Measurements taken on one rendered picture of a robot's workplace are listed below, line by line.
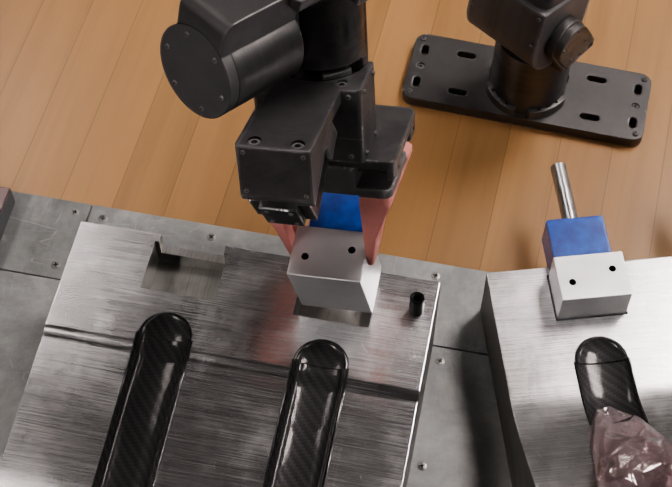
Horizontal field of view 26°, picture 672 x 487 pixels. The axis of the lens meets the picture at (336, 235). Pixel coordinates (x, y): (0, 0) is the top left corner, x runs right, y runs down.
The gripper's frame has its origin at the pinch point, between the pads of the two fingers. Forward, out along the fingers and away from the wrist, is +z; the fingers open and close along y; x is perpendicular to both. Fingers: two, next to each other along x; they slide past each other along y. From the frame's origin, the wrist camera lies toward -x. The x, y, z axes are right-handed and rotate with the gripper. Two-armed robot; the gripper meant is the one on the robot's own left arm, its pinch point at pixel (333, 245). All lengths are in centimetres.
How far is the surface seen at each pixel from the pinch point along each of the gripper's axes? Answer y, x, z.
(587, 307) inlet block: 16.3, 6.7, 8.2
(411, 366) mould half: 5.6, -2.3, 7.7
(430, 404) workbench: 5.8, 2.7, 15.6
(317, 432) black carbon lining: 0.3, -7.5, 9.8
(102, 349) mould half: -15.0, -6.0, 6.4
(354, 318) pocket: 0.5, 2.4, 8.1
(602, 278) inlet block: 17.2, 7.9, 6.4
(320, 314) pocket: -1.9, 2.1, 7.8
